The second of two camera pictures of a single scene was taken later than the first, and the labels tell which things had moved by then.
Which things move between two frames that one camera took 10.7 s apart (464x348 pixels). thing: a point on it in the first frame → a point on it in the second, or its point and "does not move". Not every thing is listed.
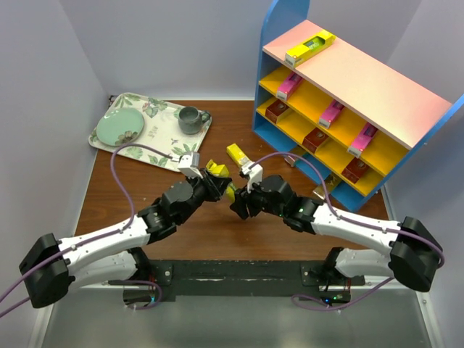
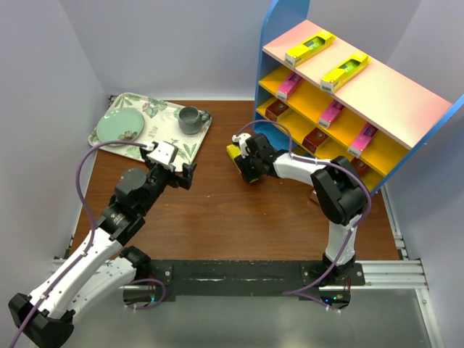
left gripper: x=214 y=185 → x=183 y=180
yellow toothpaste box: x=321 y=41 does not move
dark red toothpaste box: x=275 y=109 does not move
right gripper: x=241 y=199 → x=242 y=163
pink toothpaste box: x=362 y=139 does not move
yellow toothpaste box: x=222 y=170 → x=328 y=83
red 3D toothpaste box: x=312 y=140 does not move
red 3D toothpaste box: x=355 y=169 does not move
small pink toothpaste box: x=330 y=114 does not move
